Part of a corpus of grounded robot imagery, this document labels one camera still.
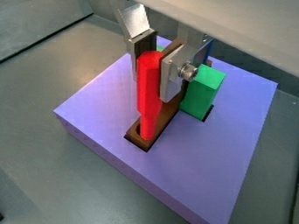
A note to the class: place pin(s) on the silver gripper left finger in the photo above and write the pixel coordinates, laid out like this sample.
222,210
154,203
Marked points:
140,35

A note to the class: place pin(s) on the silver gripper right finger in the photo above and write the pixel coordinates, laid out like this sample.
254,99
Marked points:
184,55

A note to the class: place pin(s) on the red hexagonal peg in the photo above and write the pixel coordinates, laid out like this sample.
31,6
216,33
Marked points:
148,87

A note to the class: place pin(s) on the purple base board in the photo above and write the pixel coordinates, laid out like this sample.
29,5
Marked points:
196,167

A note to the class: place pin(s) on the green block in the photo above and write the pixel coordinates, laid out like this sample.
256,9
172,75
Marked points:
160,48
202,90

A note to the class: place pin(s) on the blue hexagonal peg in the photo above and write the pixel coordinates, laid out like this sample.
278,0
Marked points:
208,53

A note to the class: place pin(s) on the brown upright block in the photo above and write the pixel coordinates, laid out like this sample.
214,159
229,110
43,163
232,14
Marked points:
165,117

